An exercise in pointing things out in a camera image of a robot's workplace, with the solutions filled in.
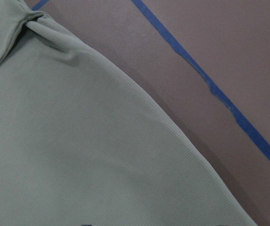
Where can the sage green long-sleeve shirt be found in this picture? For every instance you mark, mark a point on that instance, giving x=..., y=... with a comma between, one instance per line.
x=82, y=144

